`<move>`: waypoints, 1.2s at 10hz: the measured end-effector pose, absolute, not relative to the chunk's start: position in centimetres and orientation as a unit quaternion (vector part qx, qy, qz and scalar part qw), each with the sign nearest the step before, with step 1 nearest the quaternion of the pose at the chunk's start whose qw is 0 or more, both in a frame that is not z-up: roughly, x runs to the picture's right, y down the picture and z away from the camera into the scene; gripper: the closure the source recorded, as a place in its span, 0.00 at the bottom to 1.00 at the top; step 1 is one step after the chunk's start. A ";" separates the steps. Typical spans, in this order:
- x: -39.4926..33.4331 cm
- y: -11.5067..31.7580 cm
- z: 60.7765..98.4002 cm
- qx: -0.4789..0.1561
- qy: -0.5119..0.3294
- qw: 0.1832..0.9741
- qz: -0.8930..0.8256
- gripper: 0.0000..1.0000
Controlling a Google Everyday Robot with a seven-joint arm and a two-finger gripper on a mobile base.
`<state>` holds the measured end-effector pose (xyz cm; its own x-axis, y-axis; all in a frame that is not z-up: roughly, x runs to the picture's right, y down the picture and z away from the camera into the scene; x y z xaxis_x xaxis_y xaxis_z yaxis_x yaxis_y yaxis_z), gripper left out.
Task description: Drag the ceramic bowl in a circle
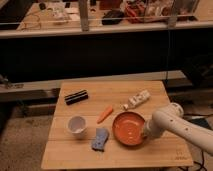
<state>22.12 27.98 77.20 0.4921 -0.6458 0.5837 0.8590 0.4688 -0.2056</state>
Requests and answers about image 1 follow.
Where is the white cup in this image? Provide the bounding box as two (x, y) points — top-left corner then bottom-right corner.
(68, 116), (86, 135)

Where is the red cluttered equipment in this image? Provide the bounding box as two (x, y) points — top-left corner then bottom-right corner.
(124, 3), (146, 23)

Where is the blue sponge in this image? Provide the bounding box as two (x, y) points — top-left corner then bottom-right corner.
(91, 128), (109, 151)

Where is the white plastic clutter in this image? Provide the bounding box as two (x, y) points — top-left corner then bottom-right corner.
(51, 4), (69, 22)

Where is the white tube bottle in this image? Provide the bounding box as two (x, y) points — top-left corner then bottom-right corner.
(122, 90), (151, 110)

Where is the black bag on bench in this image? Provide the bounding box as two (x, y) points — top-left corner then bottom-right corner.
(102, 10), (124, 25)

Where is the metal frame post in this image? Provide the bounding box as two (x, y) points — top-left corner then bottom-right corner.
(78, 0), (89, 31)

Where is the orange carrot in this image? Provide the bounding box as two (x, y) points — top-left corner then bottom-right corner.
(97, 106), (113, 124)

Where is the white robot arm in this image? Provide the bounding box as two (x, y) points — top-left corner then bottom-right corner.
(142, 103), (213, 156)

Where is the orange ceramic bowl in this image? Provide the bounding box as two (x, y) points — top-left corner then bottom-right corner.
(112, 112), (145, 146)

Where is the black striped block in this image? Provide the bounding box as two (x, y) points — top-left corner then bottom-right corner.
(64, 90), (89, 105)

